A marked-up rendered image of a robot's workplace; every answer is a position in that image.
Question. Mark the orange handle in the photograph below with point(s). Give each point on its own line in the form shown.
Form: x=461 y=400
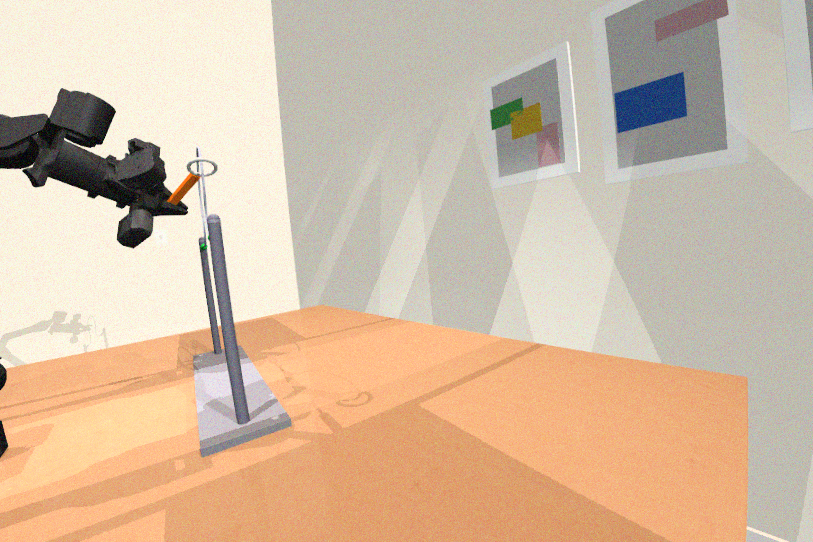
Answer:
x=190 y=180

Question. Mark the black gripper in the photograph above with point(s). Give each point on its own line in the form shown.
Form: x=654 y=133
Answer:
x=136 y=226

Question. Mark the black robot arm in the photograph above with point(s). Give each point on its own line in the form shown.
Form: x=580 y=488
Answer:
x=83 y=119

